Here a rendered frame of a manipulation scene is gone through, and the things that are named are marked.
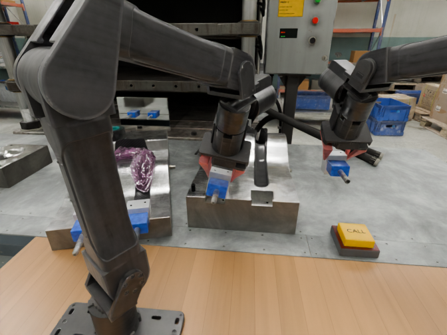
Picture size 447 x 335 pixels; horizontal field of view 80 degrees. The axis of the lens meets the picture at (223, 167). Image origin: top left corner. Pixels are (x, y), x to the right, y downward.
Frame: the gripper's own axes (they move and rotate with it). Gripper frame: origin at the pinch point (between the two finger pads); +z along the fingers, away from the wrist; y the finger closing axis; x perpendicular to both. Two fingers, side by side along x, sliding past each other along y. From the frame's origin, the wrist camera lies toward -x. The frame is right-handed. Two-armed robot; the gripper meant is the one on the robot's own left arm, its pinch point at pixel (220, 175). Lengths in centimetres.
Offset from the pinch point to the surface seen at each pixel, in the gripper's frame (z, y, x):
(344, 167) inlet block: -3.3, -28.5, -8.1
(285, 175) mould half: 6.5, -17.0, -10.9
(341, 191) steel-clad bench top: 13.8, -37.0, -16.5
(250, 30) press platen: -5, 2, -77
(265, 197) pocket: 5.1, -11.9, -0.8
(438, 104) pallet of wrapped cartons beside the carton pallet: 136, -290, -353
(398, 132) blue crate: 161, -226, -292
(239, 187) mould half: 5.0, -5.0, -2.0
